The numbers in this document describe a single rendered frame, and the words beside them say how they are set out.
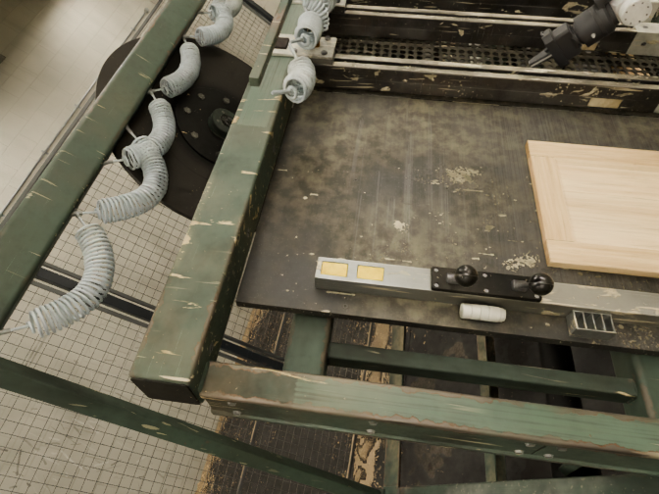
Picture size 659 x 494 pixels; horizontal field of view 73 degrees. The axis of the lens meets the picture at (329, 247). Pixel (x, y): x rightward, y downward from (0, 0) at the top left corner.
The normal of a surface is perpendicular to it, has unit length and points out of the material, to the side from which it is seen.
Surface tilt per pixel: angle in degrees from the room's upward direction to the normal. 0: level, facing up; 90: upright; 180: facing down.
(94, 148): 90
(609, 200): 53
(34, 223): 90
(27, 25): 90
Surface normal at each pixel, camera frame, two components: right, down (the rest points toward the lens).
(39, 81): 0.58, -0.33
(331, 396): 0.00, -0.59
